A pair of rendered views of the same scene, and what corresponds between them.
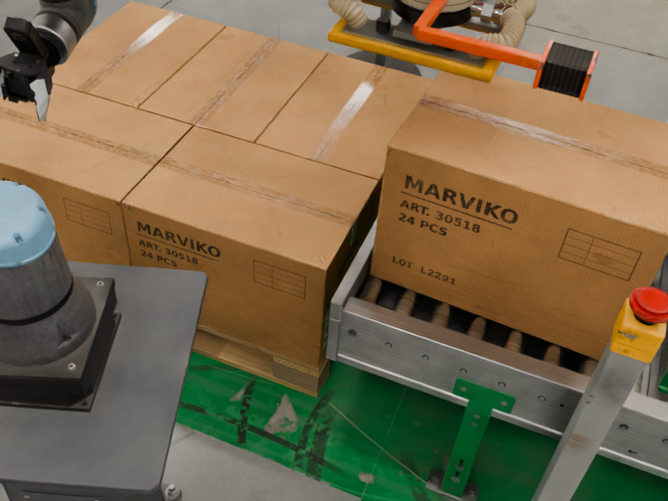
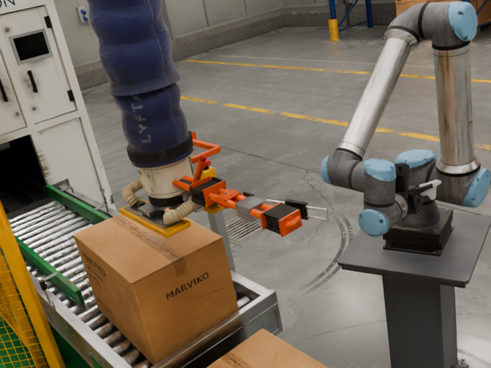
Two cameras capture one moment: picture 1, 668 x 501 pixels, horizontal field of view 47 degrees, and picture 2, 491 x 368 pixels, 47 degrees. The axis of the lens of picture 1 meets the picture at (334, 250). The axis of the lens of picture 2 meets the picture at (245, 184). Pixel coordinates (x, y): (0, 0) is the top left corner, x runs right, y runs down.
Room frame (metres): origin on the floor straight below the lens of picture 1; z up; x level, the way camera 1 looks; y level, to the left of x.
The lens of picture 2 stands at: (2.82, 1.15, 1.96)
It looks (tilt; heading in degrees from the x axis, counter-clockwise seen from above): 23 degrees down; 216
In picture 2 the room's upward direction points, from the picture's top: 11 degrees counter-clockwise
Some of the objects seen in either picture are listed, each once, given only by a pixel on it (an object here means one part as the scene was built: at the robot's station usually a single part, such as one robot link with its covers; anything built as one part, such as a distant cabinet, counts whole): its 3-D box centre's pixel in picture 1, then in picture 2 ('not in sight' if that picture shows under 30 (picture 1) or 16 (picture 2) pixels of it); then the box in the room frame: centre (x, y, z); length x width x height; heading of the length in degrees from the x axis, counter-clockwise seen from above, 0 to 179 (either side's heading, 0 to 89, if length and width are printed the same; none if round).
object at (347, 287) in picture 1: (385, 221); (210, 338); (1.51, -0.13, 0.58); 0.70 x 0.03 x 0.06; 162
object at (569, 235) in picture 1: (525, 206); (155, 276); (1.41, -0.45, 0.75); 0.60 x 0.40 x 0.40; 68
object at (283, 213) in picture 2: not in sight; (280, 219); (1.69, 0.41, 1.27); 0.08 x 0.07 x 0.05; 71
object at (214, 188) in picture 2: not in sight; (208, 190); (1.57, 0.08, 1.27); 0.10 x 0.08 x 0.06; 161
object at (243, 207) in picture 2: not in sight; (251, 208); (1.64, 0.28, 1.26); 0.07 x 0.07 x 0.04; 71
